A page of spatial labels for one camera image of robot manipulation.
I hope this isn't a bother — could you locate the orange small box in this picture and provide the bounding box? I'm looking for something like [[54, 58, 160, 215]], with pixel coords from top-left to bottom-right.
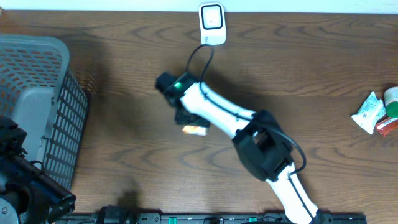
[[182, 125, 208, 136]]

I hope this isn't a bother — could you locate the teal wipes packet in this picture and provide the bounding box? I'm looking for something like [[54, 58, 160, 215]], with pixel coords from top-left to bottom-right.
[[351, 91, 386, 134]]

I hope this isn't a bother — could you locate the red candy bar wrapper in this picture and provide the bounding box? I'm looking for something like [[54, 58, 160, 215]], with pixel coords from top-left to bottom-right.
[[375, 117, 397, 137]]

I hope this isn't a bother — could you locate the green lid jar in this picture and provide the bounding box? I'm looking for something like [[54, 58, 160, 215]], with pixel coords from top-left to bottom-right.
[[384, 86, 398, 118]]

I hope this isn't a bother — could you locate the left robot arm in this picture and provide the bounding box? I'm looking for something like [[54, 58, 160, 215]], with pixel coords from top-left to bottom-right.
[[1, 116, 136, 224]]

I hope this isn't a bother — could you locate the white barcode scanner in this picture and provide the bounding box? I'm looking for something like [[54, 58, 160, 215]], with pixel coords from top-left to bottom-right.
[[198, 2, 226, 45]]

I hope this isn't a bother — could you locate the grey plastic basket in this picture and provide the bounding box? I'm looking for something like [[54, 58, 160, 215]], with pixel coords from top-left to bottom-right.
[[1, 34, 89, 189]]

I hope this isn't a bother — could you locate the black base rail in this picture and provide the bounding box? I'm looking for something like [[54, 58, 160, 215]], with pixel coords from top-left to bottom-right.
[[55, 212, 368, 224]]

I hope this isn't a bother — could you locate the black right camera cable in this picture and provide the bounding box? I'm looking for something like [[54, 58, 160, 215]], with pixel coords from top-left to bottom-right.
[[185, 43, 308, 220]]

